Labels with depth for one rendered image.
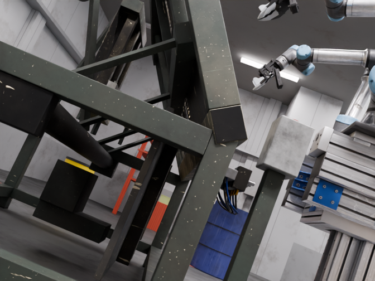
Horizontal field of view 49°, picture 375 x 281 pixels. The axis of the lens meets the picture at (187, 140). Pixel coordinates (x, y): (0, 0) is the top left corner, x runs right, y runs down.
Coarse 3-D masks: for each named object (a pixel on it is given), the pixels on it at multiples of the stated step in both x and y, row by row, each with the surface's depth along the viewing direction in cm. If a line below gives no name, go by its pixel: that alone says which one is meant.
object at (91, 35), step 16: (96, 0) 241; (96, 16) 240; (96, 32) 239; (96, 48) 356; (144, 48) 147; (160, 48) 147; (80, 64) 353; (96, 64) 145; (112, 64) 145; (160, 96) 219; (80, 112) 231; (96, 128) 344; (128, 144) 334
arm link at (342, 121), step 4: (340, 116) 203; (344, 116) 202; (348, 116) 201; (336, 120) 204; (340, 120) 202; (344, 120) 200; (348, 120) 200; (352, 120) 200; (336, 124) 203; (340, 124) 201; (344, 124) 200; (348, 124) 199; (336, 128) 202; (340, 128) 200; (344, 128) 199
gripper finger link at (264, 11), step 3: (273, 3) 167; (261, 6) 171; (264, 6) 170; (270, 6) 167; (273, 6) 168; (261, 9) 169; (264, 9) 168; (267, 9) 167; (270, 9) 168; (261, 12) 168; (264, 12) 168; (267, 12) 168; (261, 15) 168; (264, 15) 168; (258, 18) 169
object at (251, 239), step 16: (272, 176) 135; (256, 192) 139; (272, 192) 134; (256, 208) 133; (272, 208) 133; (256, 224) 132; (240, 240) 133; (256, 240) 131; (240, 256) 130; (240, 272) 129
